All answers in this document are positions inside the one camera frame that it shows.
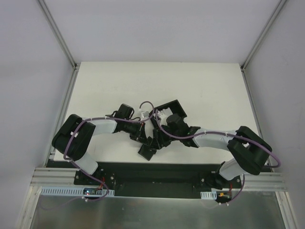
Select black leather card holder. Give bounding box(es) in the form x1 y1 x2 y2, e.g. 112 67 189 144
138 137 158 161

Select black plastic card tray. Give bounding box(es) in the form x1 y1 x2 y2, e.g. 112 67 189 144
155 99 187 118

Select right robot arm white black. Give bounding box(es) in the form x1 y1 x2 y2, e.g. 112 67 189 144
155 114 272 190

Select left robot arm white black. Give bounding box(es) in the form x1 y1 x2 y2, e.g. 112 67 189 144
51 104 153 186

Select white cards in tray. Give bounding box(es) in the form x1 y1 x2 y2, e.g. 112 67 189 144
158 108 173 120

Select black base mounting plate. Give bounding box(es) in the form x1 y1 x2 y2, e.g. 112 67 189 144
46 161 272 198

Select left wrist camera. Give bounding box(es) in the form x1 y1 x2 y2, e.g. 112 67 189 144
140 109 150 122

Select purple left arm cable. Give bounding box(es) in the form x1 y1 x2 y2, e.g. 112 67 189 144
63 101 155 165

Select right white cable duct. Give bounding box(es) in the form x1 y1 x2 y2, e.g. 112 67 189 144
200 191 217 200

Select white cable duct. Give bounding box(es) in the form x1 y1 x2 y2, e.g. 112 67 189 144
200 191 217 200
41 187 115 198

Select left white cable duct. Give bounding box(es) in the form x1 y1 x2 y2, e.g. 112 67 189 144
41 187 115 198

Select right aluminium frame post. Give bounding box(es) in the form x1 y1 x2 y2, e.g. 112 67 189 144
240 0 288 72

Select aluminium frame post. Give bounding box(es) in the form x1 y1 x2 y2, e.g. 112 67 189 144
240 0 288 72
36 0 78 69

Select aluminium front frame rail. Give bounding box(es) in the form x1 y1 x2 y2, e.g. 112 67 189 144
30 167 288 192

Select left aluminium frame post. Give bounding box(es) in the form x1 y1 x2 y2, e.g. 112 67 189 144
36 0 78 69

